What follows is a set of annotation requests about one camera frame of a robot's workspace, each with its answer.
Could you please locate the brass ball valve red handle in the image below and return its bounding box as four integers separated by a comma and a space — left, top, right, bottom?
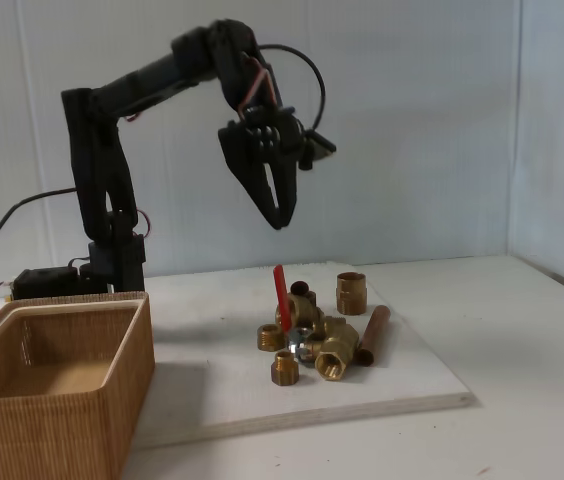
272, 264, 362, 382

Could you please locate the brown corrugated box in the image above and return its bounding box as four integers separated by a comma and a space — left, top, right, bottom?
0, 291, 157, 480

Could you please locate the large brass fitting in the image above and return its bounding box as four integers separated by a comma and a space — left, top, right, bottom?
275, 280, 326, 335

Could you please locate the short brass threaded sleeve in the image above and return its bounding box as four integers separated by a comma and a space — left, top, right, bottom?
336, 271, 366, 317

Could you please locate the brass double threaded nipple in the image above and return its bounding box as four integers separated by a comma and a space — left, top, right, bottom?
319, 315, 361, 344

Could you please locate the brass hex nut fitting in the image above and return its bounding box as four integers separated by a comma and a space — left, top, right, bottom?
256, 323, 289, 353

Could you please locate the steel hex nut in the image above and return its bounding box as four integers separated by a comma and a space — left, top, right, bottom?
287, 327, 316, 367

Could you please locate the copper pipe piece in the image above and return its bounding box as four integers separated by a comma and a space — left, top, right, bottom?
353, 304, 391, 367

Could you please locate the small brass hex nipple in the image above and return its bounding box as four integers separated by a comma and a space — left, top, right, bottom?
270, 350, 302, 387

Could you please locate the white plywood board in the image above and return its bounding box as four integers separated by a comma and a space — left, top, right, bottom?
131, 262, 478, 450

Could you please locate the small black gripper camera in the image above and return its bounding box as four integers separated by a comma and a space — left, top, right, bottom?
304, 130, 337, 169

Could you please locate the black camera cable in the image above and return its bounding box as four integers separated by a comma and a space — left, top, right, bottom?
259, 43, 326, 134

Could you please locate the wrist servo wire bundle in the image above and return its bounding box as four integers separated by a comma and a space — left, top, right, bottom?
239, 49, 283, 116

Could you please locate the red shoulder servo wire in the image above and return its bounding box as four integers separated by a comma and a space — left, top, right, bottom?
133, 211, 154, 240

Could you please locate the black power cable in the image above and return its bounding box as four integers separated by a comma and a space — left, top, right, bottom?
0, 187, 79, 269

